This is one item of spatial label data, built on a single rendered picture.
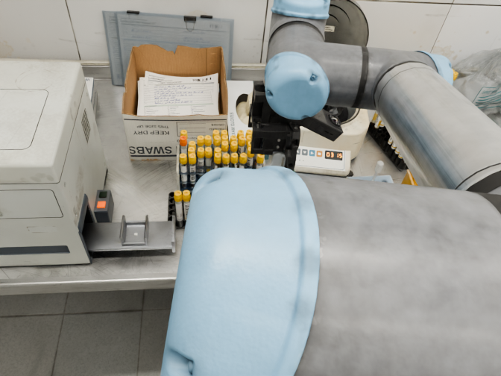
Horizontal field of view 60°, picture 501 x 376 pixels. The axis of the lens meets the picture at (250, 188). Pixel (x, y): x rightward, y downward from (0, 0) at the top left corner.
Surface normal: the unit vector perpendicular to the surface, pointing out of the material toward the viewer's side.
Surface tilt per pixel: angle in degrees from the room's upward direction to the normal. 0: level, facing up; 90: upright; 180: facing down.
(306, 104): 90
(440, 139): 54
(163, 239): 0
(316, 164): 25
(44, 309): 0
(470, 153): 42
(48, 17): 90
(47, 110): 0
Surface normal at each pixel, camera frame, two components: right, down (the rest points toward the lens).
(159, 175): 0.08, -0.65
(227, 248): -0.09, -0.47
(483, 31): 0.09, 0.76
